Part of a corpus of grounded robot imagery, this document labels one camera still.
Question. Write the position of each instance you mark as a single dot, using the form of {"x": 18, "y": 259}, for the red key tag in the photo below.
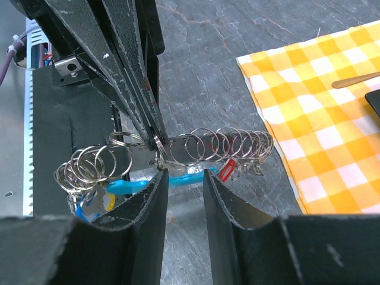
{"x": 227, "y": 169}

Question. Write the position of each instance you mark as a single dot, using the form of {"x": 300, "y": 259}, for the gold fork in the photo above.
{"x": 354, "y": 80}

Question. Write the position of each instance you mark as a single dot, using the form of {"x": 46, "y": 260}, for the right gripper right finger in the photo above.
{"x": 248, "y": 246}

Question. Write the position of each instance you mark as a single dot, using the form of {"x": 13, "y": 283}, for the black teal square plate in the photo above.
{"x": 373, "y": 98}

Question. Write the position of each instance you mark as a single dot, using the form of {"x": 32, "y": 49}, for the orange checkered cloth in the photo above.
{"x": 327, "y": 138}

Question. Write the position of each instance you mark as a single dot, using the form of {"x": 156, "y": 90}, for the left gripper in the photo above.
{"x": 113, "y": 43}

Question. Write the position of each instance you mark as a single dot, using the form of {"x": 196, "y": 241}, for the silver key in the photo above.
{"x": 161, "y": 164}

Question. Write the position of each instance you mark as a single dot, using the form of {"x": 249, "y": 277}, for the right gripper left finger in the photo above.
{"x": 124, "y": 246}

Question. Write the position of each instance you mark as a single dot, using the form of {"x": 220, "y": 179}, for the large keyring organiser with rings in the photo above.
{"x": 104, "y": 167}

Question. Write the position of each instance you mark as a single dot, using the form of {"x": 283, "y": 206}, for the blue key tag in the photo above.
{"x": 87, "y": 209}

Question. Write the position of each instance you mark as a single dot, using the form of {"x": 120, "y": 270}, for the white cable duct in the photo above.
{"x": 35, "y": 37}

